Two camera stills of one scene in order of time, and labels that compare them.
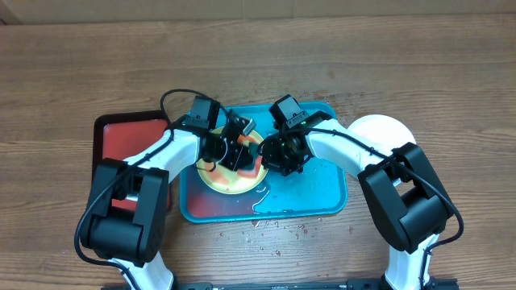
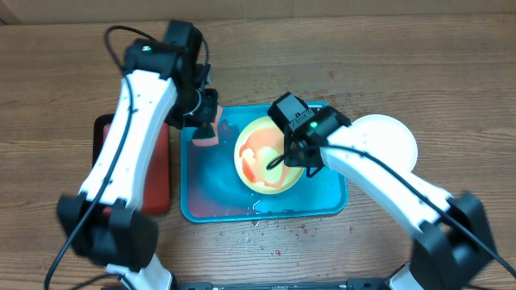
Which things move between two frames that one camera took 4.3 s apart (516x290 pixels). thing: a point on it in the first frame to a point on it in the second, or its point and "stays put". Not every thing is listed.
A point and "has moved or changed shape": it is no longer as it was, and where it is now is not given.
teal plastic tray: x=316 y=192 stays put
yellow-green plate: x=219 y=179 has moved or changed shape
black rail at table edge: x=433 y=284 stays put
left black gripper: x=239 y=150 to x=209 y=110
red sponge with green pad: x=253 y=145 has moved or changed shape
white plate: x=382 y=130 stays put
